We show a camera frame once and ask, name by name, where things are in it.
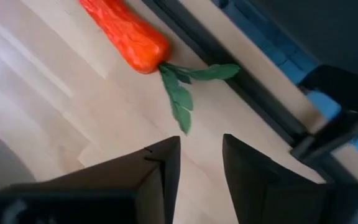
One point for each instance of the black clamp mount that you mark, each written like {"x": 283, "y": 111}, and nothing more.
{"x": 343, "y": 90}

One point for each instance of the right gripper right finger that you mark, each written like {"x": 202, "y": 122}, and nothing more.
{"x": 291, "y": 199}

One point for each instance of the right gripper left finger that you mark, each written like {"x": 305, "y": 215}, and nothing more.
{"x": 104, "y": 193}

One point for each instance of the black aluminium table frame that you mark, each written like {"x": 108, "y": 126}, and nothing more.
{"x": 213, "y": 53}

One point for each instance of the orange carrot with leaves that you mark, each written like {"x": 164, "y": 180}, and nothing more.
{"x": 129, "y": 34}

